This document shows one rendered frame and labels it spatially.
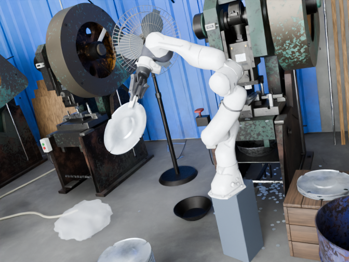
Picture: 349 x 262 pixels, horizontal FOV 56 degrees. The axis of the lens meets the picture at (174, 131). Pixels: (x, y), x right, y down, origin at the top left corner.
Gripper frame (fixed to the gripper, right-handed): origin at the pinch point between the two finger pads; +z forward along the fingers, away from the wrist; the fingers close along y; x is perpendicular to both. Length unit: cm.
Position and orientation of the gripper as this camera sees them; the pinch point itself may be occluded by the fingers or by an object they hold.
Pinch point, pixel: (133, 102)
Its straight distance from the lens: 173.5
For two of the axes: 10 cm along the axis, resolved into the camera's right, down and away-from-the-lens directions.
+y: -5.8, -4.0, -7.1
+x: 7.7, 0.1, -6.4
